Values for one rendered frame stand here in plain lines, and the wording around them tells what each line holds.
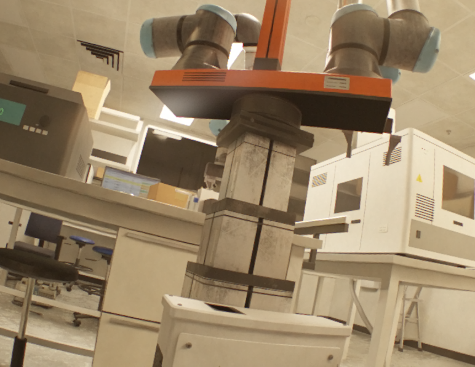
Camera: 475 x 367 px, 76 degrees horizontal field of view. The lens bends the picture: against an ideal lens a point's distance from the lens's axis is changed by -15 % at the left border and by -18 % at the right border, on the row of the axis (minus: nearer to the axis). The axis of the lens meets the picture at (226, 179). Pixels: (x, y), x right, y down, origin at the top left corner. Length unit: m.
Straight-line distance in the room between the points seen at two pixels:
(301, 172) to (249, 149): 2.88
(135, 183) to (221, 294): 2.54
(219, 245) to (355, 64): 0.44
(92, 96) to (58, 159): 2.34
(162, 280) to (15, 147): 0.60
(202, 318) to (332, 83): 0.49
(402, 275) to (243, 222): 0.96
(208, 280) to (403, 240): 0.97
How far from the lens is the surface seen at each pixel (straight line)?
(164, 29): 0.96
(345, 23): 0.84
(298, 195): 3.50
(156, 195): 1.58
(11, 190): 1.10
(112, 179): 3.10
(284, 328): 0.54
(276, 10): 0.84
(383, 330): 1.44
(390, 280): 1.43
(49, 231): 4.21
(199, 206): 1.24
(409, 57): 0.85
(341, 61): 0.76
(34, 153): 1.13
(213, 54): 0.85
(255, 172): 0.68
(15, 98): 1.20
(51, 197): 1.06
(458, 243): 1.71
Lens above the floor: 0.77
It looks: 13 degrees up
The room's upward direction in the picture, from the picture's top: 12 degrees clockwise
